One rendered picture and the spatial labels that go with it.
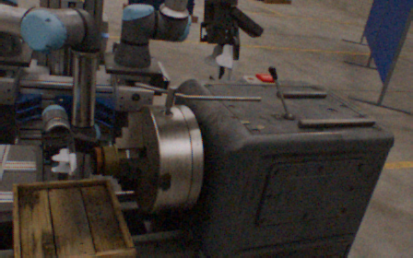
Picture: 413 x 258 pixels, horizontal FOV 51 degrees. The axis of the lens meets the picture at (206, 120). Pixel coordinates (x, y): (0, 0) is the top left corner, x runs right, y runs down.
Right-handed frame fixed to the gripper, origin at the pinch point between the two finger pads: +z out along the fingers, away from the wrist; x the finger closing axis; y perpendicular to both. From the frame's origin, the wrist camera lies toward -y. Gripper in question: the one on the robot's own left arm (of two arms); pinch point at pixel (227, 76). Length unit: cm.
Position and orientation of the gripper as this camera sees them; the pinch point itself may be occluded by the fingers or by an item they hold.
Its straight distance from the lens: 119.7
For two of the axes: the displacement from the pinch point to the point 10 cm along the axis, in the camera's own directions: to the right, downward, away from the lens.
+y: -9.1, 0.1, -4.2
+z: -0.5, 9.9, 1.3
